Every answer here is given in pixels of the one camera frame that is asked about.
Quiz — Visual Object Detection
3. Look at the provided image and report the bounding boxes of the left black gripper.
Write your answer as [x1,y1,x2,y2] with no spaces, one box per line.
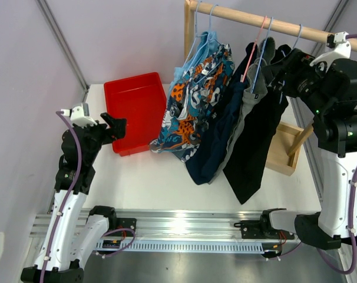
[77,113,126,164]

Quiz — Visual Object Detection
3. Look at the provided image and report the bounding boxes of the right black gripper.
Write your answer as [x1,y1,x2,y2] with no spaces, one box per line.
[262,48,332,117]

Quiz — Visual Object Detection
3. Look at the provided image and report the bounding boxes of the light blue wire hanger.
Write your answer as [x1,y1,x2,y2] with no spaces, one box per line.
[279,24,303,104]

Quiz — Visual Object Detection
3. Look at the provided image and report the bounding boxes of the black shorts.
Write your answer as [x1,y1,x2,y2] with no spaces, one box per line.
[223,46,289,204]

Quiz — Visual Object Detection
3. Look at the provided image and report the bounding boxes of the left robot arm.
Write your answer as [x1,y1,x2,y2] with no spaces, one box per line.
[20,110,136,282]

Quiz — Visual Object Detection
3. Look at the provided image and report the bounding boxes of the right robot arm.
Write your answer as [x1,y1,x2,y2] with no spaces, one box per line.
[236,49,357,250]

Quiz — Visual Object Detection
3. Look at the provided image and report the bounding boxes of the grey shorts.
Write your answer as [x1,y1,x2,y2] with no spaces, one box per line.
[199,37,275,184]

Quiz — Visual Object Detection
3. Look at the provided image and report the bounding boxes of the pink hanger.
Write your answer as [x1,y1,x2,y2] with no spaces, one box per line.
[240,15,267,83]

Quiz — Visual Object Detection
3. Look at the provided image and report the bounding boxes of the blue hanger of grey shorts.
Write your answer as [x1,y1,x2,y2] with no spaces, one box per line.
[251,17,274,93]

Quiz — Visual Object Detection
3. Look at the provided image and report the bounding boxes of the colourful patterned shorts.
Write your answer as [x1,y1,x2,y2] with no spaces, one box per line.
[150,44,234,163]

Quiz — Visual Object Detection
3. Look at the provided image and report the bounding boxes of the blue hanger of patterned shorts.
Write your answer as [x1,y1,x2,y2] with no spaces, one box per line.
[193,4,220,67]

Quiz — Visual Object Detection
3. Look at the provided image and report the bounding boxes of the navy blue shorts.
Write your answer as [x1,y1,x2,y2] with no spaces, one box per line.
[186,42,253,185]

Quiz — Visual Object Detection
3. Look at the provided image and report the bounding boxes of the light blue shorts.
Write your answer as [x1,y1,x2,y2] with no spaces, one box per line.
[169,31,220,92]

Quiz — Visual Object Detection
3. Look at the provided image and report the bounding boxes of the red plastic bin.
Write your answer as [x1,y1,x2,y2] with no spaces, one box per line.
[104,72,167,156]

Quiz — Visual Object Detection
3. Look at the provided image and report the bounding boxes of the wooden clothes rack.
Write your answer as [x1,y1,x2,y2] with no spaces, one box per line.
[184,1,357,175]

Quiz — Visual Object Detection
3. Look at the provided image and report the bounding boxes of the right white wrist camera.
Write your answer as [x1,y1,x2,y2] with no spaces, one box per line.
[309,31,351,69]

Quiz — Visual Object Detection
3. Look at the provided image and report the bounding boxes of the right aluminium corner post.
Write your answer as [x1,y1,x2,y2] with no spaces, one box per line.
[290,0,353,95]

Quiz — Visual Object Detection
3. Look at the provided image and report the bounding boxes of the aluminium corner post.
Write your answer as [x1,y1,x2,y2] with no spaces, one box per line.
[290,0,353,95]
[35,0,89,93]

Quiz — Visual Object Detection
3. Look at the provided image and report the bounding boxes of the aluminium mounting rail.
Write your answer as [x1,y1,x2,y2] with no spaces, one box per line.
[29,208,323,240]

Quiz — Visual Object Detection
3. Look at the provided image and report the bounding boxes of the left aluminium corner post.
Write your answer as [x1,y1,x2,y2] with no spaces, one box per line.
[35,0,89,93]

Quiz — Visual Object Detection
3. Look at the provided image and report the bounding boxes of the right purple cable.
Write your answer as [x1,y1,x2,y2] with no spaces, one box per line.
[263,32,357,275]

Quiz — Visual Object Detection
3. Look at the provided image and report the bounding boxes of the perforated cable duct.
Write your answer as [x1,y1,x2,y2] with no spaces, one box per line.
[94,239,266,254]

